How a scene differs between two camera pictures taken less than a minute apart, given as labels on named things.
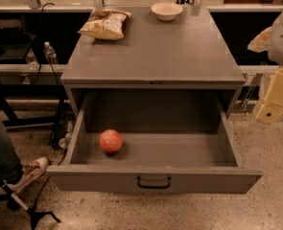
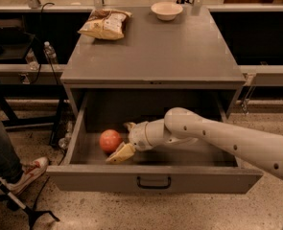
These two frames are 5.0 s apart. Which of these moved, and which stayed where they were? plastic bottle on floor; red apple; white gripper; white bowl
Moved: white gripper
Stayed: white bowl; plastic bottle on floor; red apple
